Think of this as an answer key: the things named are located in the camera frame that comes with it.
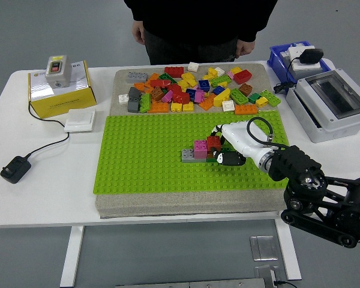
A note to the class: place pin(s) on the person's left hand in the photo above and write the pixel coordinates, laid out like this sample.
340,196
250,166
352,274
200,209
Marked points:
244,48

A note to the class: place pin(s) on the person's right hand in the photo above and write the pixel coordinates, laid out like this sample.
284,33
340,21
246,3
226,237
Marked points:
138,33

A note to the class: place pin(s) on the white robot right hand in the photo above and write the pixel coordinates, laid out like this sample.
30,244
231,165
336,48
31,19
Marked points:
246,138

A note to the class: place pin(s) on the red square toy brick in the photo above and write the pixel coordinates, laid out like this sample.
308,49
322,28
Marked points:
213,142

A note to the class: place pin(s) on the green studded baseplate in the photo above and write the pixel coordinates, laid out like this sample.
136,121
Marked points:
144,150

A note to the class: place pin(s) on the person's right forearm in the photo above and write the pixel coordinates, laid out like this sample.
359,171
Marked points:
133,10

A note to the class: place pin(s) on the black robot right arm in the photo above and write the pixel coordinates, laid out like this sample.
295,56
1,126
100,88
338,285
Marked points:
294,159

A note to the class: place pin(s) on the person's left forearm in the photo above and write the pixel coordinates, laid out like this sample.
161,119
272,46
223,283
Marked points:
258,21

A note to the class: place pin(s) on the large red toy brick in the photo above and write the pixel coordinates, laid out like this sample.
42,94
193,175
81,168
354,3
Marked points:
242,76

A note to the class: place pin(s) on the orange long toy brick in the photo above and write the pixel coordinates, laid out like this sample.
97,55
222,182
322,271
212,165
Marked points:
159,107
246,109

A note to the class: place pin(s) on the small pink toy brick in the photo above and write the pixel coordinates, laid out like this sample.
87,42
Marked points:
230,75

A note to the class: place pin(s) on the white small toy brick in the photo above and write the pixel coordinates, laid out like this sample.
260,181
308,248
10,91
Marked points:
123,98
193,66
220,71
228,105

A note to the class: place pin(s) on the brown square toy brick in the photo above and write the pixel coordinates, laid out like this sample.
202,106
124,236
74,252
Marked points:
210,153
157,93
245,89

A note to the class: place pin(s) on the lime green toy brick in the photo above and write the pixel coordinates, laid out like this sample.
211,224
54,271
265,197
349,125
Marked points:
220,80
145,103
238,96
271,97

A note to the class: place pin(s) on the small dark green toy brick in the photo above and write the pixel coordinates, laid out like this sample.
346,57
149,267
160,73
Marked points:
253,98

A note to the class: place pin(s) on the dark green long toy brick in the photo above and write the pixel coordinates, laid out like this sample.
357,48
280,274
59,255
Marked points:
210,160

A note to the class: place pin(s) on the grey long toy brick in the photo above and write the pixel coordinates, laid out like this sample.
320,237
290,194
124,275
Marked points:
136,77
187,154

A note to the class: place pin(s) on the pink square toy brick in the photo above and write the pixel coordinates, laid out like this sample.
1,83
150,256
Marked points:
201,148

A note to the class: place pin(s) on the yellow curved toy brick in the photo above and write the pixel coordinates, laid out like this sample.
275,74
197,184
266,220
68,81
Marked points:
221,97

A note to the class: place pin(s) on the blue toy brick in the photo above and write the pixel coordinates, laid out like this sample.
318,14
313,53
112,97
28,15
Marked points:
204,85
218,90
191,93

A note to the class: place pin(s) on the red long toy brick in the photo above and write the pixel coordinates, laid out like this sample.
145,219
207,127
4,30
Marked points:
160,83
174,71

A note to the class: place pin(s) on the grey sloped toy brick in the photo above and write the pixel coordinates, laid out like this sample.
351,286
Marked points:
135,93
133,105

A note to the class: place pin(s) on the magenta toy brick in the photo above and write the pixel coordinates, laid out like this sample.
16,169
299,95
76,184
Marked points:
199,96

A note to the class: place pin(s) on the pink sloped toy brick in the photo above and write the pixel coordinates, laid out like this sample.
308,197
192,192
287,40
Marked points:
167,96

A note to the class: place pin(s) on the blue plastic bin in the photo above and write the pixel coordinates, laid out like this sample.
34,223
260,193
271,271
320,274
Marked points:
274,57

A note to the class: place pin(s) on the person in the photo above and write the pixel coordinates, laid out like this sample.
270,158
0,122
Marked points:
198,18

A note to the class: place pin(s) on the white power strip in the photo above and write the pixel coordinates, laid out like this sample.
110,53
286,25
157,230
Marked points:
303,68

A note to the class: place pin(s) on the black plug-in adapter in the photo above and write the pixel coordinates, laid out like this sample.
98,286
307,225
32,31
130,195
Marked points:
310,56

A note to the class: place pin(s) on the grey-brown foam mat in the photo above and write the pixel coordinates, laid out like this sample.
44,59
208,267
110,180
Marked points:
183,204

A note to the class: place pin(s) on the yellow cardboard box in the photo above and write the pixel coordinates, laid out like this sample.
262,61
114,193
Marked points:
63,102

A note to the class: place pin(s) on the metal floor plate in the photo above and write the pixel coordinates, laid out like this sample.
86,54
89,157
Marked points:
268,274
264,248

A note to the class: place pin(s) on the white table leg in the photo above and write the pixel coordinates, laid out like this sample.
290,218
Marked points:
288,252
72,255

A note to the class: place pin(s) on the black power adapter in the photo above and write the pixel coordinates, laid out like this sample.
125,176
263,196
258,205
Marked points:
15,169

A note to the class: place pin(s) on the grey push-button switch box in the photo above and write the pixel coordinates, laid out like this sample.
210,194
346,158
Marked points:
58,72

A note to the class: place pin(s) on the grey enclosure with clear lid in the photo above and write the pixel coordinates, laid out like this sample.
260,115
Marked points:
327,96

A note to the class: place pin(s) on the white wall switch panel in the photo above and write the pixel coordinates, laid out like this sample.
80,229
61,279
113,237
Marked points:
79,120

